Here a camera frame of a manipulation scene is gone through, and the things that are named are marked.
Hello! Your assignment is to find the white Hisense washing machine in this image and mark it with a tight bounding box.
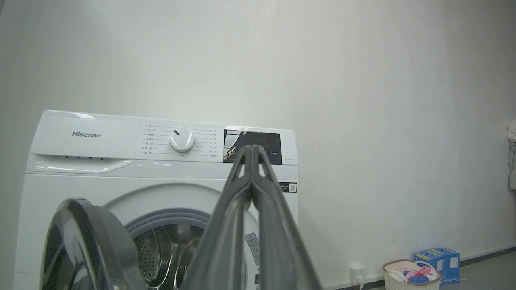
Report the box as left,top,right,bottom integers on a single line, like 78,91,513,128
13,110,299,290

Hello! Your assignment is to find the white round program dial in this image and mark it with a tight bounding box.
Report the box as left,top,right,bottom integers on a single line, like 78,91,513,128
169,128,196,153

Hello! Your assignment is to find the white wall power socket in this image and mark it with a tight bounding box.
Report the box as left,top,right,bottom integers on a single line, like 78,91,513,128
350,265,366,290

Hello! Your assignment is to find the cream woven laundry basket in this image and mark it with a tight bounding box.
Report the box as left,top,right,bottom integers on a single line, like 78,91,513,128
382,259,443,290

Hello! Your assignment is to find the white detergent drawer front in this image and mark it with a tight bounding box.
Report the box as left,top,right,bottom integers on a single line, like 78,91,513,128
30,110,140,159

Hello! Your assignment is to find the colourful clothes pile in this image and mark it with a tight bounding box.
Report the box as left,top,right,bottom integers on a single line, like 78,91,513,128
388,266,438,284

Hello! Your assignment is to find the white cloth bundle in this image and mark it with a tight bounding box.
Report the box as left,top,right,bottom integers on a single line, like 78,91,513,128
507,119,516,190

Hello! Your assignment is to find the black washing machine display panel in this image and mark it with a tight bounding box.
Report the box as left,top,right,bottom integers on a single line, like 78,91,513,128
223,130,282,165

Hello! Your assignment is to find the blue cardboard box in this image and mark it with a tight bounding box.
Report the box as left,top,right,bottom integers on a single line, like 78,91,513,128
414,248,460,286

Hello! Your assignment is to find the dark grey washing machine door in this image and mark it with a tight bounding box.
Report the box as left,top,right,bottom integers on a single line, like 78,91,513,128
40,197,146,290

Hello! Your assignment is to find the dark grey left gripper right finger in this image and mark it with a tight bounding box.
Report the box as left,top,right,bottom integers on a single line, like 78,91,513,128
252,145,323,290

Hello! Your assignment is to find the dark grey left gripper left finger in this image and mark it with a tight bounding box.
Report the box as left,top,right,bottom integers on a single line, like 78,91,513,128
180,145,253,290

